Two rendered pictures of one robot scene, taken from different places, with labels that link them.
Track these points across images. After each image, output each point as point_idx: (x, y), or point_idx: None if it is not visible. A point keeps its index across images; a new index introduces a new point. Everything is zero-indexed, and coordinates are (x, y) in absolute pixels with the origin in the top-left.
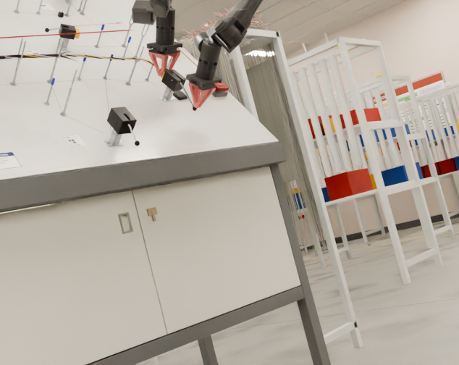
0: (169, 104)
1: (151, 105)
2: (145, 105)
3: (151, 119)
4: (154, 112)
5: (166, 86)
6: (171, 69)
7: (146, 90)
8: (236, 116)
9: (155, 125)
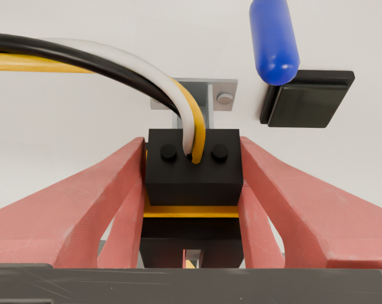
0: (163, 123)
1: (47, 105)
2: (6, 97)
3: None
4: (31, 137)
5: (330, 6)
6: (212, 239)
7: (105, 1)
8: None
9: None
